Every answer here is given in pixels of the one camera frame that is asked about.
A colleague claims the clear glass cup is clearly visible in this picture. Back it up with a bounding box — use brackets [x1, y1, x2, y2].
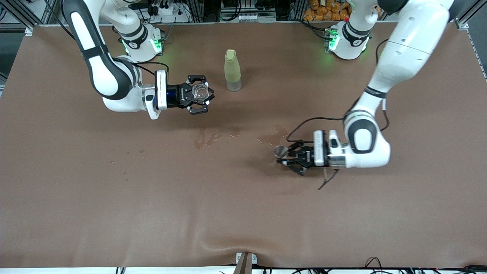
[191, 83, 209, 100]

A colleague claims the steel double jigger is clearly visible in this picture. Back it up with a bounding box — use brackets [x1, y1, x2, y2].
[274, 145, 290, 162]

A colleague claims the yellow-green frosted bottle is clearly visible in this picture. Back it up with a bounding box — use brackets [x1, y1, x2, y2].
[224, 49, 242, 92]

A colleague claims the brown table mat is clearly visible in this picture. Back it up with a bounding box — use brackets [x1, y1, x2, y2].
[0, 21, 487, 269]

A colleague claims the white power strip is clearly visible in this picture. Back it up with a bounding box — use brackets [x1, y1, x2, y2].
[149, 3, 180, 16]

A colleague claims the orange snack bag pile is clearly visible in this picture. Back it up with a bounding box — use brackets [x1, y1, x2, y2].
[303, 0, 352, 21]

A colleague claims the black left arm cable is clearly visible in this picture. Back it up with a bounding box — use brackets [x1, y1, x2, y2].
[286, 38, 389, 191]

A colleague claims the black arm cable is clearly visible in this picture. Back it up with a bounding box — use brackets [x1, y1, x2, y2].
[286, 38, 389, 191]
[42, 0, 170, 73]

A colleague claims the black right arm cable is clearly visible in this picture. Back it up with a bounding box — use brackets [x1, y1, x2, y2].
[42, 0, 170, 73]

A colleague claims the grey bracket with post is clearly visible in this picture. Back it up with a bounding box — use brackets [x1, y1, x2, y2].
[233, 252, 258, 274]

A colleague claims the aluminium frame profile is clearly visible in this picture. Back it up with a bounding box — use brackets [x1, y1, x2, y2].
[455, 0, 487, 31]
[0, 0, 57, 37]

